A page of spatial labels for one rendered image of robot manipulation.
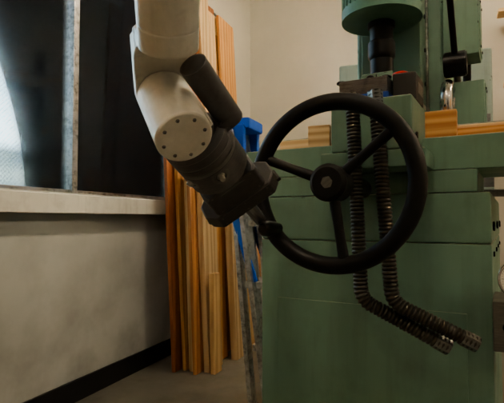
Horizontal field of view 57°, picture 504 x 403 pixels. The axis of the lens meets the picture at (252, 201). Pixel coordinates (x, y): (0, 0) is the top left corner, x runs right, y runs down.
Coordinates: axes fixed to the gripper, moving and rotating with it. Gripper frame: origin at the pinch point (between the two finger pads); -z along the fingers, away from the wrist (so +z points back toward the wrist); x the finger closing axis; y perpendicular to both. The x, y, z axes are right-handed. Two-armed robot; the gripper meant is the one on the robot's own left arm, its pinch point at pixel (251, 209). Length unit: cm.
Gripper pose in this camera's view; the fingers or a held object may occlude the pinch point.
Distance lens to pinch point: 72.4
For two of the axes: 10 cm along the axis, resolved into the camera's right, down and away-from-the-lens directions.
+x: 8.2, -5.8, -0.5
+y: -4.0, -6.2, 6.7
